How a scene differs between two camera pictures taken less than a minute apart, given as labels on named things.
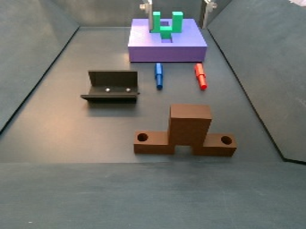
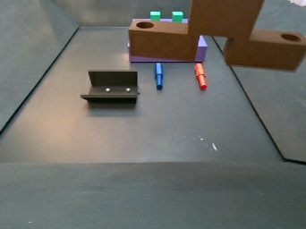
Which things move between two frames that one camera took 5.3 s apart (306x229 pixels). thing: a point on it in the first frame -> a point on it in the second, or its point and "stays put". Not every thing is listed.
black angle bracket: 113,86 stays put
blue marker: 160,76 stays put
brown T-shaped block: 188,123 -> 172,39
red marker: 201,76 stays put
